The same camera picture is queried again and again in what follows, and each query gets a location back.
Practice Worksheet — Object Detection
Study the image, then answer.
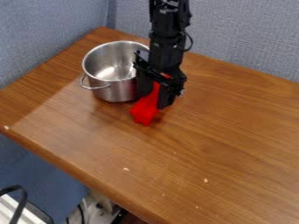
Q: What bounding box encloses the black cable loop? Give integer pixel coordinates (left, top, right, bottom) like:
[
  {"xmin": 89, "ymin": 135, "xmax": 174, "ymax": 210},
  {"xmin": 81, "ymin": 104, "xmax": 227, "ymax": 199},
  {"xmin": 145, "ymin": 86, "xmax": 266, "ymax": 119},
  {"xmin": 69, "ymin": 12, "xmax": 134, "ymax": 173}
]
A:
[{"xmin": 0, "ymin": 185, "xmax": 30, "ymax": 224}]

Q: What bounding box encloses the stainless steel pot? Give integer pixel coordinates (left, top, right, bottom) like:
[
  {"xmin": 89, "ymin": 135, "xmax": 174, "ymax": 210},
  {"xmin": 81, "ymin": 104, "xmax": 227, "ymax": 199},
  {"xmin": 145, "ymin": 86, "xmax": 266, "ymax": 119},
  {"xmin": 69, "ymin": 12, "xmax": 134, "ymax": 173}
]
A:
[{"xmin": 79, "ymin": 40, "xmax": 149, "ymax": 102}]

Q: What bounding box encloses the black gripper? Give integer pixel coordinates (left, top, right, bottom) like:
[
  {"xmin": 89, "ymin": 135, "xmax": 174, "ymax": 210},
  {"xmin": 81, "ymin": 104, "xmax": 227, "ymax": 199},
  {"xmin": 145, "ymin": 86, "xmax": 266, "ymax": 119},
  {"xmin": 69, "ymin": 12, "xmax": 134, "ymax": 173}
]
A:
[{"xmin": 134, "ymin": 31, "xmax": 189, "ymax": 109}]

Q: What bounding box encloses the white equipment under table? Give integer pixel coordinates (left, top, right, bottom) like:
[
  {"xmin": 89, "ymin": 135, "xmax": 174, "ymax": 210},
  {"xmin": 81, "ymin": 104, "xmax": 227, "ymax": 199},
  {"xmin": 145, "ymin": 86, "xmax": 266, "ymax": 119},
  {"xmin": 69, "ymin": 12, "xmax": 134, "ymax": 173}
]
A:
[{"xmin": 65, "ymin": 191, "xmax": 127, "ymax": 224}]

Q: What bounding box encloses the white ribbed device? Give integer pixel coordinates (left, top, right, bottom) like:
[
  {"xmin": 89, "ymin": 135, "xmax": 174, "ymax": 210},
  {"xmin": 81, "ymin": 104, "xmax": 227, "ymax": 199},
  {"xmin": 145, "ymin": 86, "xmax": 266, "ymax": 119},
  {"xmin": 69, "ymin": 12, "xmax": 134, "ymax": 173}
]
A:
[{"xmin": 0, "ymin": 194, "xmax": 54, "ymax": 224}]

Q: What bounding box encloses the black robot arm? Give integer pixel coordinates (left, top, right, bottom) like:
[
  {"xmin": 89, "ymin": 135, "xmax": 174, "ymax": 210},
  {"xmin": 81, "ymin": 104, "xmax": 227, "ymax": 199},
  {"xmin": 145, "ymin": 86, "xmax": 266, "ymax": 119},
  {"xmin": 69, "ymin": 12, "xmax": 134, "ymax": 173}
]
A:
[{"xmin": 134, "ymin": 0, "xmax": 194, "ymax": 109}]

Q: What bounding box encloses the red plastic block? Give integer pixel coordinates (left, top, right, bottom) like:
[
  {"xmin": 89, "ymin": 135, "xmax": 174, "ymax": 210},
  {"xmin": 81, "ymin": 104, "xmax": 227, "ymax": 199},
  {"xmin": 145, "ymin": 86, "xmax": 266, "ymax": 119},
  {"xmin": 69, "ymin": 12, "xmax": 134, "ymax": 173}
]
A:
[{"xmin": 130, "ymin": 81, "xmax": 162, "ymax": 126}]

